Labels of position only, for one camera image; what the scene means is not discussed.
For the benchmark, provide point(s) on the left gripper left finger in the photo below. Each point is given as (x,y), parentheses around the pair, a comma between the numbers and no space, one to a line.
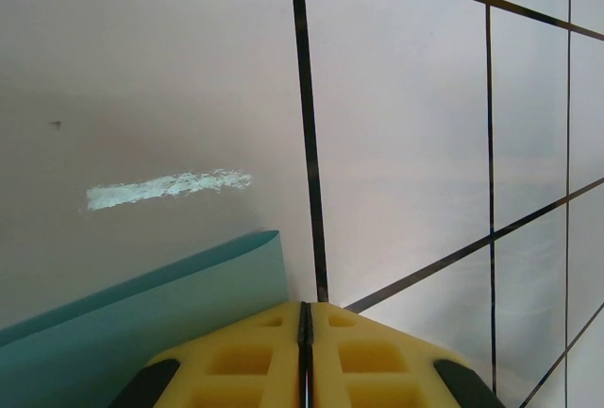
(245,361)

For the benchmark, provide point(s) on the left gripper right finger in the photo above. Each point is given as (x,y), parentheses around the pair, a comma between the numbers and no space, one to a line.
(373,361)

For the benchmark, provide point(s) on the light blue paper sheet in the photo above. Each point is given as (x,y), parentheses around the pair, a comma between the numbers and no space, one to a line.
(141,313)

